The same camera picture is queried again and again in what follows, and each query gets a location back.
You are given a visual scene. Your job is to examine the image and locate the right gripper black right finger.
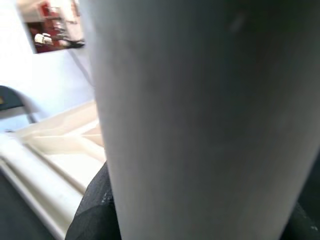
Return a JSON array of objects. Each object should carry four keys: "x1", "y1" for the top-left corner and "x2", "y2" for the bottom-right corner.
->
[{"x1": 284, "y1": 199, "x2": 320, "y2": 240}]

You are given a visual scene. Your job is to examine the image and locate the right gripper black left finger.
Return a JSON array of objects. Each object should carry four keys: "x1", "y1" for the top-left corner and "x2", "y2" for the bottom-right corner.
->
[{"x1": 67, "y1": 161, "x2": 123, "y2": 240}]

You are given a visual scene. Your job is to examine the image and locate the white plastic children table top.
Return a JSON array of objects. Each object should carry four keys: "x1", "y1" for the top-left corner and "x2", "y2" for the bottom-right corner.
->
[{"x1": 0, "y1": 101, "x2": 107, "y2": 240}]

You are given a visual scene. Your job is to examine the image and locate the black metal folding chair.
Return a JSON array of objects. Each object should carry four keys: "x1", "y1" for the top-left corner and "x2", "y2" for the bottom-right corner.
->
[{"x1": 0, "y1": 84, "x2": 38, "y2": 125}]

